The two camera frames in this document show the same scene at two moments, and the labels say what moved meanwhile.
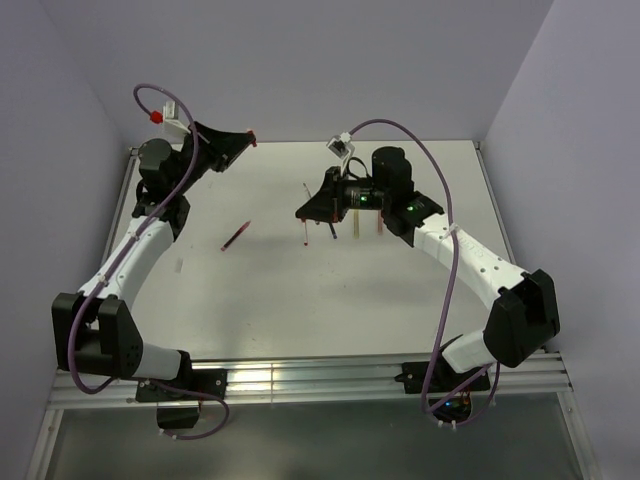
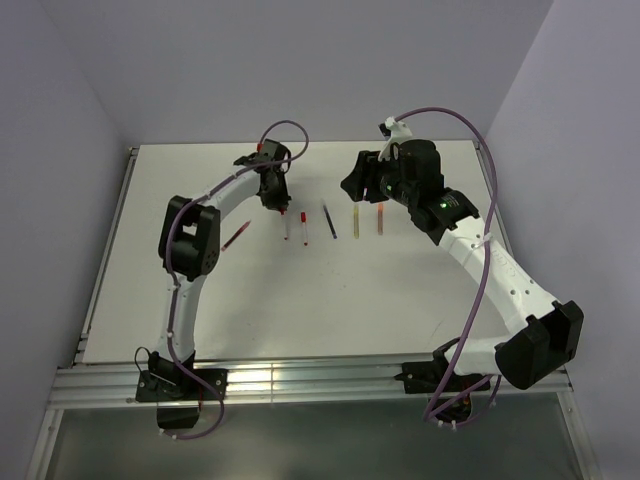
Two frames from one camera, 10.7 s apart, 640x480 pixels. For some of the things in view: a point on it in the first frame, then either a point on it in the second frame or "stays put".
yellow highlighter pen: (356, 224) stays put
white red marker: (309, 195) to (283, 212)
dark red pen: (236, 235) stays put
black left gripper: (221, 147) to (280, 201)
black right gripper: (328, 205) to (365, 174)
